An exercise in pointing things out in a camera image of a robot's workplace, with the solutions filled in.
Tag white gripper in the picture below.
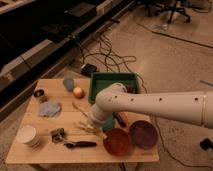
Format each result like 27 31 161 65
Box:
88 105 112 127

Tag yellow banana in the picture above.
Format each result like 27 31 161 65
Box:
77 122 107 139

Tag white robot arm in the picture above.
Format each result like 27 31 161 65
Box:
89 83 213 129

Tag red bowl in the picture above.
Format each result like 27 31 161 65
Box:
103 128 131 156

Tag wooden stick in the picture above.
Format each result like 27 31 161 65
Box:
72 102 88 118

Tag red yellow apple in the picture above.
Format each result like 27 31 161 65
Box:
73 87 85 99

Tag green plastic tray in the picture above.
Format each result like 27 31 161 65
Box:
88 73 140 104

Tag dark object in tray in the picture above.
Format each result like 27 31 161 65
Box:
126 85 137 94

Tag grey blue stone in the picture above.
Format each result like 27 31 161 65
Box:
63 78 74 92

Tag metal binder clip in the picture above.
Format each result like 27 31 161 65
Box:
51 128 65 143

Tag purple plate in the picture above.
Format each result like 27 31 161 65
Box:
129 120 158 149

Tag black power box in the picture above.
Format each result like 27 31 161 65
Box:
81 63 97 77

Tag blue cloth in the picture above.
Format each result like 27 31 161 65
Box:
39 101 61 117

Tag small metal cup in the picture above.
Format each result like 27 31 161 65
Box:
34 89 47 103

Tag white paper cup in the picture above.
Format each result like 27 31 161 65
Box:
16 125 40 147

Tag black object on floor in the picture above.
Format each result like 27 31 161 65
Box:
200 138 213 150

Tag office chair base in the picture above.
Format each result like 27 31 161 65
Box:
143 0 193 24

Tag black handled utensil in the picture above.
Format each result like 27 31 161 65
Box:
64 141 97 149

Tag black cables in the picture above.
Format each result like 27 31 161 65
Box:
71 33 148 94

